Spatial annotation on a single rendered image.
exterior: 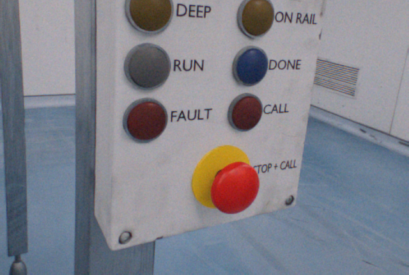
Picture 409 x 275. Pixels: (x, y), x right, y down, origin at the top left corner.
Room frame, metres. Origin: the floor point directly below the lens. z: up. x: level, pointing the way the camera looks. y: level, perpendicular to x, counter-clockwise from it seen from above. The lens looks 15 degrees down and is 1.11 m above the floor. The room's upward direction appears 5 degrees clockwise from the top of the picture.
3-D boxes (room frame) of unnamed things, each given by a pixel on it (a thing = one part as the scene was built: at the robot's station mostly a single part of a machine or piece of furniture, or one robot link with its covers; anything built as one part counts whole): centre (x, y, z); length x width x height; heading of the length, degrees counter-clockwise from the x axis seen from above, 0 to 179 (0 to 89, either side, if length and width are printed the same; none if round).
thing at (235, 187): (0.29, -0.01, 0.97); 0.04 x 0.04 x 0.04; 32
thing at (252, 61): (0.30, -0.02, 1.06); 0.03 x 0.01 x 0.03; 122
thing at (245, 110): (0.30, -0.02, 1.02); 0.03 x 0.01 x 0.03; 122
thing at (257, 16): (0.30, -0.02, 1.09); 0.03 x 0.01 x 0.03; 122
